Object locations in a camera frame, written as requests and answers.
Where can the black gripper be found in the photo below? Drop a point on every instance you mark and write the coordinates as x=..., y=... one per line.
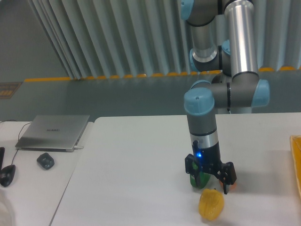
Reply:
x=209, y=161

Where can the yellow bell pepper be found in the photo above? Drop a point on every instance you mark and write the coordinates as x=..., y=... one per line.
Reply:
x=211, y=204

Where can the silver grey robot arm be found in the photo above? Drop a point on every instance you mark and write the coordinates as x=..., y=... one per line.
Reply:
x=222, y=34

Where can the green bell pepper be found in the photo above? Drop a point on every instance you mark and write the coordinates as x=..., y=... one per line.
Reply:
x=200, y=180

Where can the yellow plastic basket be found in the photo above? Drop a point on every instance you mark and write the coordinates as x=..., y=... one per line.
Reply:
x=295, y=144

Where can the brown egg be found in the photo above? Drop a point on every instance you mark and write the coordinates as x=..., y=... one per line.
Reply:
x=232, y=186

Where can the dark earbuds case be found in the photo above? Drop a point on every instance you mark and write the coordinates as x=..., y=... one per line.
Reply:
x=45, y=161

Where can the silver closed laptop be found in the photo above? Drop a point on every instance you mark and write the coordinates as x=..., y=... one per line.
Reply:
x=56, y=133

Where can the grey pleated curtain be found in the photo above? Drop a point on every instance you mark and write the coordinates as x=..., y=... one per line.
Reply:
x=140, y=38

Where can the black computer mouse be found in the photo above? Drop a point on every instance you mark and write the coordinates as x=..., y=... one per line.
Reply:
x=7, y=175

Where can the black stick object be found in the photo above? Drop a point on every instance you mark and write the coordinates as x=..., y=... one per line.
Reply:
x=2, y=152

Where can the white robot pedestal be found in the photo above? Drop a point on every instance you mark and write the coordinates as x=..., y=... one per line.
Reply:
x=235, y=110

